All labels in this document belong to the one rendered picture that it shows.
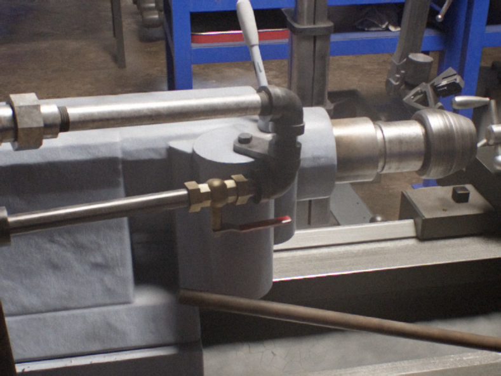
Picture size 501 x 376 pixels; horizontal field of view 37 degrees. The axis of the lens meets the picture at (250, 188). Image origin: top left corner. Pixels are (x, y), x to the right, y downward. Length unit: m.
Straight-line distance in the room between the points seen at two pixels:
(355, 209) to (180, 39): 0.84
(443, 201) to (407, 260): 0.14
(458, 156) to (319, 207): 1.35
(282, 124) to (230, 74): 3.66
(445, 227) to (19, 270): 0.70
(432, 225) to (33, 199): 0.67
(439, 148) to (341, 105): 2.20
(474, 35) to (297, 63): 1.04
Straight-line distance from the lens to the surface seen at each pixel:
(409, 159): 0.93
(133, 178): 0.82
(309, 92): 2.12
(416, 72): 1.82
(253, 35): 0.83
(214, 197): 0.72
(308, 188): 0.88
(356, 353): 1.19
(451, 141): 0.94
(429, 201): 1.29
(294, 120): 0.73
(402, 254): 1.21
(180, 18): 2.64
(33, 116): 0.62
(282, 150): 0.73
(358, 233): 1.24
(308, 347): 1.19
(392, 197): 3.11
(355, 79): 4.34
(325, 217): 2.30
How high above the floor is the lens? 1.49
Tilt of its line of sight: 29 degrees down
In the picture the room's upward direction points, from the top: straight up
